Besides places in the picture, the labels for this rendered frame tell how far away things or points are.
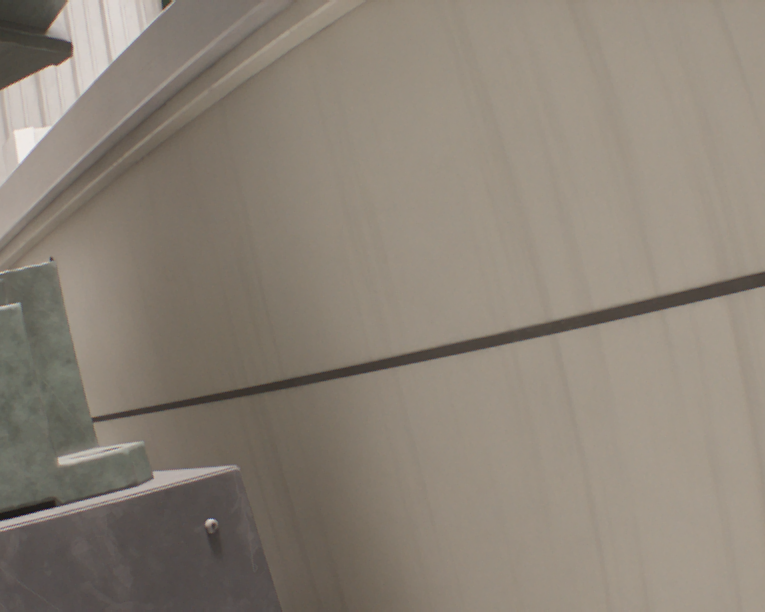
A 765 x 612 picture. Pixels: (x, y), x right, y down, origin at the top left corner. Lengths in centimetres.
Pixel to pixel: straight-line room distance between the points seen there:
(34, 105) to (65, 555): 746
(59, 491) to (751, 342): 41
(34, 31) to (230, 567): 45
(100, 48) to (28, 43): 748
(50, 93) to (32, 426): 747
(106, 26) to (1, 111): 108
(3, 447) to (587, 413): 34
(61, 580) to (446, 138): 34
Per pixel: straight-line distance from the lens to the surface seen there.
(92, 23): 841
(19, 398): 68
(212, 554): 69
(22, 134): 420
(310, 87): 79
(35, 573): 64
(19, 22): 89
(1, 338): 68
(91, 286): 124
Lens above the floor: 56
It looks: 1 degrees up
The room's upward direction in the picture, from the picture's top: 14 degrees counter-clockwise
